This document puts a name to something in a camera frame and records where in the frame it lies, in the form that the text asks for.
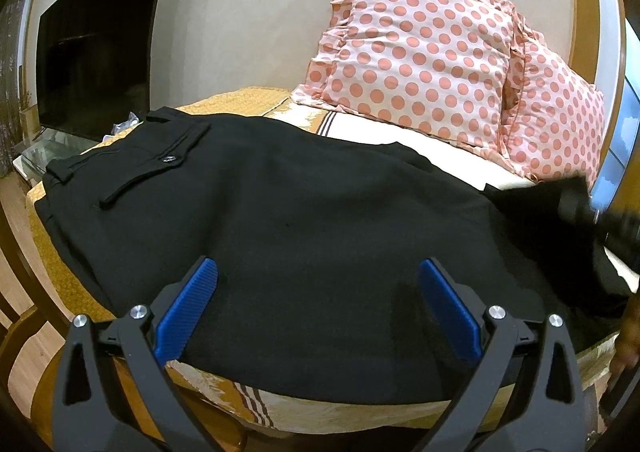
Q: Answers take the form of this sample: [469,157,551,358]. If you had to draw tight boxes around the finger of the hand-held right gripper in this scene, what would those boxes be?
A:
[559,178,602,227]

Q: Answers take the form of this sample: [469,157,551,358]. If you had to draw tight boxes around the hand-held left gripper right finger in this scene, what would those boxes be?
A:
[414,258,586,452]

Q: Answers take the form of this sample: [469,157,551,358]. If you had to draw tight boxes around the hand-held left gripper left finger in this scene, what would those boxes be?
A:
[55,256,222,452]

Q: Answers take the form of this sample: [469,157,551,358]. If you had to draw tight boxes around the black pants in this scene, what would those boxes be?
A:
[42,106,637,407]

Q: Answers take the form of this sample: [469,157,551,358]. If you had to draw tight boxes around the small pink polka dot pillow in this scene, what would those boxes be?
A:
[500,26,607,189]

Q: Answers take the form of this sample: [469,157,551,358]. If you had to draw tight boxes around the bed with yellow patterned sheet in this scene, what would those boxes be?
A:
[25,84,623,452]

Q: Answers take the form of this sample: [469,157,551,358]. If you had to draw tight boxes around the clear plastic wrapper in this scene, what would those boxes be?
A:
[101,110,139,143]

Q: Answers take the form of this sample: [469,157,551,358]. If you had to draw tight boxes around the glass television stand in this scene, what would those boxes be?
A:
[12,128,103,175]

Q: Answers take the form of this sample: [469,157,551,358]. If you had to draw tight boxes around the large pink polka dot pillow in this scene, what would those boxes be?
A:
[291,0,527,159]

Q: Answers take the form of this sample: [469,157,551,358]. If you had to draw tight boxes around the black television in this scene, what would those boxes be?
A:
[35,0,179,143]

